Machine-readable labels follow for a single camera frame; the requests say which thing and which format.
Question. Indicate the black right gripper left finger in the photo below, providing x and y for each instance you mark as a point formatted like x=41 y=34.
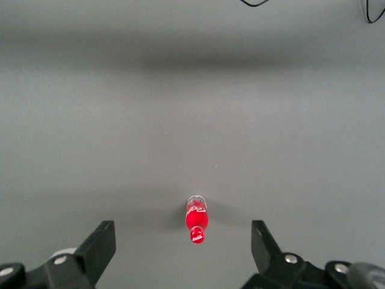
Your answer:
x=96 y=250

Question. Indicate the red cola bottle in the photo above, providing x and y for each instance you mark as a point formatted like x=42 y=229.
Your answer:
x=197 y=218

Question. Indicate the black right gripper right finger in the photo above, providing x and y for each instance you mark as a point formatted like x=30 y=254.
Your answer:
x=267 y=253

